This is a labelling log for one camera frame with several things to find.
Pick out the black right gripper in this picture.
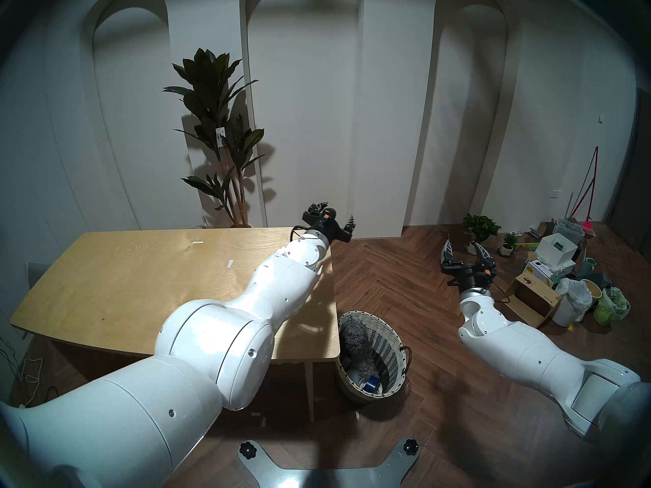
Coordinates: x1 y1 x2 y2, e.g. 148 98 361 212
441 239 498 292

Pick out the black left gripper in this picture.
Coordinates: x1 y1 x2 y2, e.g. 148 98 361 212
303 202 356 244

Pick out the grey fluffy duster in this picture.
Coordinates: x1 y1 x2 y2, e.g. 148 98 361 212
340 319 380 384

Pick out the woven wicker basket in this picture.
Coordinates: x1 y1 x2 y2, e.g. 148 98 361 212
336 311 411 404

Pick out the bushy small potted plant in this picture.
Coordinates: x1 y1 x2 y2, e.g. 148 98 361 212
462 213 501 255

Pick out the white box with yellow label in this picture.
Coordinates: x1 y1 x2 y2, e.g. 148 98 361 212
524 260 560 288

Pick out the open brown cardboard box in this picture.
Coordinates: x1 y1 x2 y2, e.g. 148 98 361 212
501 273 563 330

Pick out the open white box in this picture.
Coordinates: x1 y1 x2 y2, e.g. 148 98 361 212
535 233 579 266

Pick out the clear plastic storage box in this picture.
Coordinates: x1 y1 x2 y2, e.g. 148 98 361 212
552 218 585 245

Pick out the white plastic bag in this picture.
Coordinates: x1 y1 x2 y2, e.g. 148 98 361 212
552 278 594 328

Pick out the tall potted leafy plant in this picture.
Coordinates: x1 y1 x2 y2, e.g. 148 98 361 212
163 48 266 228

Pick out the wooden table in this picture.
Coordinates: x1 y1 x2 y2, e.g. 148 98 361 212
10 227 340 424

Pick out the red handled broom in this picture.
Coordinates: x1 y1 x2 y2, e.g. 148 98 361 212
570 146 599 231

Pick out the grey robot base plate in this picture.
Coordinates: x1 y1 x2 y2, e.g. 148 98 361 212
238 438 420 488

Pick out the white floor cable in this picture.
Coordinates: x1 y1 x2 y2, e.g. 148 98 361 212
19 357 44 406

